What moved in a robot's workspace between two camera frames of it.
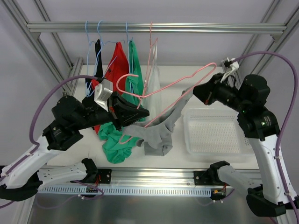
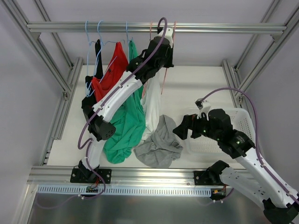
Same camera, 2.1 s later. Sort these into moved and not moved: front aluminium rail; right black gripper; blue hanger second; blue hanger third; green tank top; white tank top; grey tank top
Moved: right black gripper; grey tank top
Not moved: blue hanger second; white tank top; blue hanger third; green tank top; front aluminium rail
